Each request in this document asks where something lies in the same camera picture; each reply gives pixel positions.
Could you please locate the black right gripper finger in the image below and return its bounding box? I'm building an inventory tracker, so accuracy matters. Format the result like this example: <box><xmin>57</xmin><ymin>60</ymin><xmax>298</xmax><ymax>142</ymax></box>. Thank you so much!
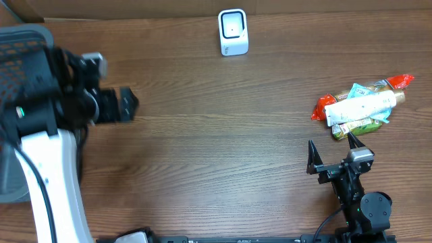
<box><xmin>348</xmin><ymin>132</ymin><xmax>365</xmax><ymax>149</ymax></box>
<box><xmin>306</xmin><ymin>140</ymin><xmax>324</xmax><ymax>175</ymax></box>

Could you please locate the green snack packet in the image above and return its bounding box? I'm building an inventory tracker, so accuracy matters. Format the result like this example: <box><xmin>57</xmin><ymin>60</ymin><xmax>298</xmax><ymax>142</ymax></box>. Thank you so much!
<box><xmin>331</xmin><ymin>117</ymin><xmax>383</xmax><ymax>140</ymax></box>

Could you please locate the white tube gold cap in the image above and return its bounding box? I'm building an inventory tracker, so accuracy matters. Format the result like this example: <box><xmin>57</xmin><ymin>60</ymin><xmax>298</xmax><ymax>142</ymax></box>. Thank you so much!
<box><xmin>324</xmin><ymin>89</ymin><xmax>406</xmax><ymax>127</ymax></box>

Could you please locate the teal tissue packet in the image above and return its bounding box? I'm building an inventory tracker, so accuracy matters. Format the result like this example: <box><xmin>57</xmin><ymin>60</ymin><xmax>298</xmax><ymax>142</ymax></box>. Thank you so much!
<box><xmin>347</xmin><ymin>83</ymin><xmax>392</xmax><ymax>124</ymax></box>

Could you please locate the orange spaghetti packet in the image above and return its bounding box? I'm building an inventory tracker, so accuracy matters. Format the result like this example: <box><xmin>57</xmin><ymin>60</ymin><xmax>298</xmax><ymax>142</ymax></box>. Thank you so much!
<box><xmin>311</xmin><ymin>74</ymin><xmax>415</xmax><ymax>121</ymax></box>

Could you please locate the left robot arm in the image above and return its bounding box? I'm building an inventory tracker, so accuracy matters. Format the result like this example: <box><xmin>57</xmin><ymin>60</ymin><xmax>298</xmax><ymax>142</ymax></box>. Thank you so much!
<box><xmin>1</xmin><ymin>47</ymin><xmax>139</xmax><ymax>242</ymax></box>

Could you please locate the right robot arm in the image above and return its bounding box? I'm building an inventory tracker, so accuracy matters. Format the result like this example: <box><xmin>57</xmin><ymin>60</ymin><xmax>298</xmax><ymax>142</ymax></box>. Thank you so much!
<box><xmin>306</xmin><ymin>132</ymin><xmax>396</xmax><ymax>242</ymax></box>

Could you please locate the white barcode scanner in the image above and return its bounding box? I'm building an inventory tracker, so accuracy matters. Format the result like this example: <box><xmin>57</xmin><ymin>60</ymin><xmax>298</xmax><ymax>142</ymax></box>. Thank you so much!
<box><xmin>218</xmin><ymin>9</ymin><xmax>249</xmax><ymax>57</ymax></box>

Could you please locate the grey plastic mesh basket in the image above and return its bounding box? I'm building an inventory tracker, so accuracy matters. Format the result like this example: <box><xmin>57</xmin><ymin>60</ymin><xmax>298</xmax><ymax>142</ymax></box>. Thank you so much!
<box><xmin>0</xmin><ymin>23</ymin><xmax>85</xmax><ymax>205</ymax></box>

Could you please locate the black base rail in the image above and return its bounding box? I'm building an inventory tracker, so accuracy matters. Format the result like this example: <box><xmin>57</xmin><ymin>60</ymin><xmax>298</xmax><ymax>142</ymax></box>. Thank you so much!
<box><xmin>96</xmin><ymin>234</ymin><xmax>398</xmax><ymax>243</ymax></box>

